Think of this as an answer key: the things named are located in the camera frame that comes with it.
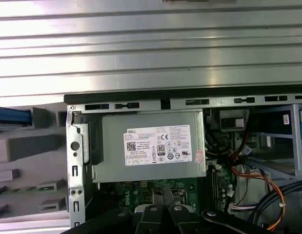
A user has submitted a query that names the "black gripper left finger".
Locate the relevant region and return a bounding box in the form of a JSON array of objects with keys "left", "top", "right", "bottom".
[{"left": 65, "top": 187, "right": 166, "bottom": 234}]

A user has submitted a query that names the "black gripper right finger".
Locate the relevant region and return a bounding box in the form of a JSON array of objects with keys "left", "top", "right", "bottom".
[{"left": 164, "top": 187, "right": 269, "bottom": 234}]

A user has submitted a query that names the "green motherboard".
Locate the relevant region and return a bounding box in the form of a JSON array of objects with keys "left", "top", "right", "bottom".
[{"left": 96, "top": 165, "right": 237, "bottom": 220}]

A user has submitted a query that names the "grey power supply unit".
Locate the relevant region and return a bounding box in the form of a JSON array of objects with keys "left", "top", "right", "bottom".
[{"left": 92, "top": 109, "right": 207, "bottom": 183}]

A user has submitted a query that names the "black open PC case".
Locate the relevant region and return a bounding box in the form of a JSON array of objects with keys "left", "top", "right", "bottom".
[{"left": 63, "top": 86, "right": 302, "bottom": 234}]

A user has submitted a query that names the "grey parts rack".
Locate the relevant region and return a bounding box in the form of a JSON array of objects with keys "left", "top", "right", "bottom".
[{"left": 0, "top": 102, "right": 70, "bottom": 220}]

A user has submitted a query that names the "metal drive cage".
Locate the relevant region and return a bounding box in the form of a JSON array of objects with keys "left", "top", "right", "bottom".
[{"left": 248, "top": 103, "right": 302, "bottom": 180}]

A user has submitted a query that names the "green RAM stick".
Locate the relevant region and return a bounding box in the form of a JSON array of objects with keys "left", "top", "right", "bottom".
[{"left": 0, "top": 186, "right": 55, "bottom": 197}]

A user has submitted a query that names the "orange yellow wire bundle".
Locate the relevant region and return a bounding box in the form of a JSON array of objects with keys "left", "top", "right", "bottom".
[{"left": 228, "top": 143, "right": 287, "bottom": 231}]

